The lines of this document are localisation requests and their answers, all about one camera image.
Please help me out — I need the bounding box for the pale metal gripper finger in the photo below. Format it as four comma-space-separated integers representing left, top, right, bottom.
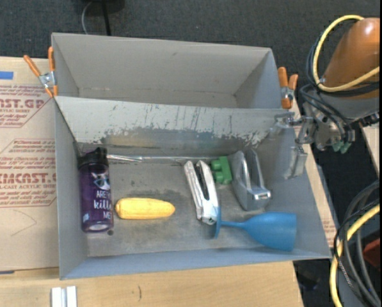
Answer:
294, 122, 314, 146
273, 113, 314, 130

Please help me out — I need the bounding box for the grey tape dispenser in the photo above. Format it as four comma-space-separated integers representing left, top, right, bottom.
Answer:
227, 148, 273, 212

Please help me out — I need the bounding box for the green toy brick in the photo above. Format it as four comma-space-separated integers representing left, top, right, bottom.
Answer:
209, 155, 234, 185

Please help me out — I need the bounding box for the blue plastic goblet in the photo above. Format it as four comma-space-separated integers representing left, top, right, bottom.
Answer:
212, 200, 298, 253

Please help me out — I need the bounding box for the white and grey stapler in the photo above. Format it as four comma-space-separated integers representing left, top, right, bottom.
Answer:
182, 159, 221, 226

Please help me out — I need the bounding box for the clear thin rod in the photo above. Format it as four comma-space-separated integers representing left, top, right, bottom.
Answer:
106, 153, 182, 164

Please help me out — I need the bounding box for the grey metal bin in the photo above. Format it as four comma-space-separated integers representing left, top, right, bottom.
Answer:
51, 32, 333, 281

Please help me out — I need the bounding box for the yellow toy corn cob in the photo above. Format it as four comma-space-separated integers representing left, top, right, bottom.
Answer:
115, 197, 176, 221

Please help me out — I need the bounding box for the purple plastic bottle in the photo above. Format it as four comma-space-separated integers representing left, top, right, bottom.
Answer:
77, 146, 115, 234

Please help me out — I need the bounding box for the brown cardboard board red print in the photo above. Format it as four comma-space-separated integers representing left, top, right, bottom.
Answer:
0, 55, 340, 276

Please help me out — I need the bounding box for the black cylinder on white bracket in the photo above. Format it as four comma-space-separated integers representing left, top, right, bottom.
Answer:
359, 112, 381, 128

